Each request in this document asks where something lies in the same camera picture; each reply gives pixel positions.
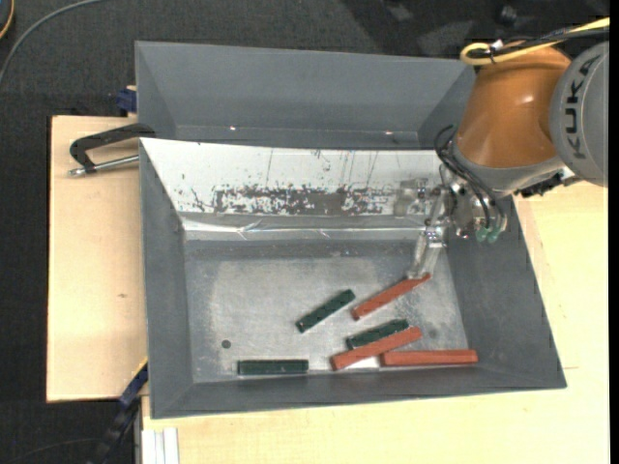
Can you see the dark green flat block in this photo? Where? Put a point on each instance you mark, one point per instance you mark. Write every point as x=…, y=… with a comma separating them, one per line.
x=325, y=310
x=377, y=334
x=272, y=367

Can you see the pale wood board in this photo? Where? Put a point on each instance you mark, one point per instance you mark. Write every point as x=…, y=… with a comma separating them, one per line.
x=94, y=259

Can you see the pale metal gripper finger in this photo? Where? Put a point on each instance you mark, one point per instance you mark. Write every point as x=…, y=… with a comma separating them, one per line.
x=432, y=259
x=419, y=256

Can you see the grey metal bin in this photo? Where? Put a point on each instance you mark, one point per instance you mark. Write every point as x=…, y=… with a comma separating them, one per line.
x=271, y=269

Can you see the red-brown flat block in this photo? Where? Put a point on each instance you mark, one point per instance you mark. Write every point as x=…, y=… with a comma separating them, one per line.
x=389, y=297
x=428, y=357
x=374, y=349

